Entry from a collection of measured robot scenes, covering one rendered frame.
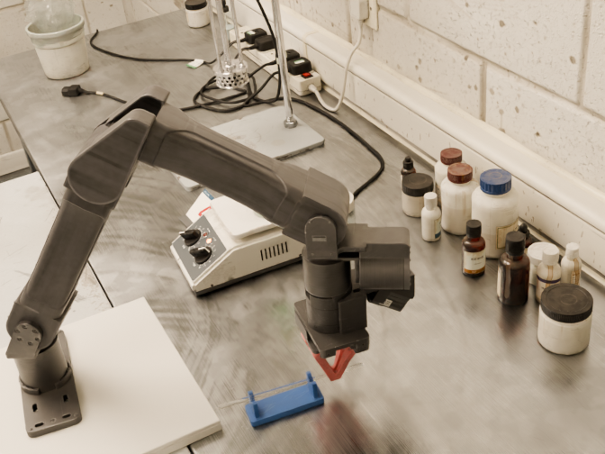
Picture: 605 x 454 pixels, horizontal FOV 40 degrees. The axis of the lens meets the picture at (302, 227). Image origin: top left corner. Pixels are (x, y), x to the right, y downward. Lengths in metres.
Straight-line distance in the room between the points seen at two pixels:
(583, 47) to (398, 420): 0.57
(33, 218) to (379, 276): 0.83
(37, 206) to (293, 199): 0.83
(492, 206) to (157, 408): 0.57
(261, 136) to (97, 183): 0.81
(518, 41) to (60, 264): 0.75
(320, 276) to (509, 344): 0.33
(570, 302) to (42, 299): 0.67
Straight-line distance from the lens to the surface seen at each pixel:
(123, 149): 0.92
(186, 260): 1.35
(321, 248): 0.94
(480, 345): 1.19
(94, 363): 1.23
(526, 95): 1.37
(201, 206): 1.49
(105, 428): 1.13
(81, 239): 1.02
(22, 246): 1.56
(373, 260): 0.97
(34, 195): 1.71
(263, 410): 1.11
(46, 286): 1.08
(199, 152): 0.92
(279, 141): 1.69
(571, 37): 1.27
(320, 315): 1.02
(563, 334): 1.16
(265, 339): 1.22
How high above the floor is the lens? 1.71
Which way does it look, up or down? 34 degrees down
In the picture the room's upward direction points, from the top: 7 degrees counter-clockwise
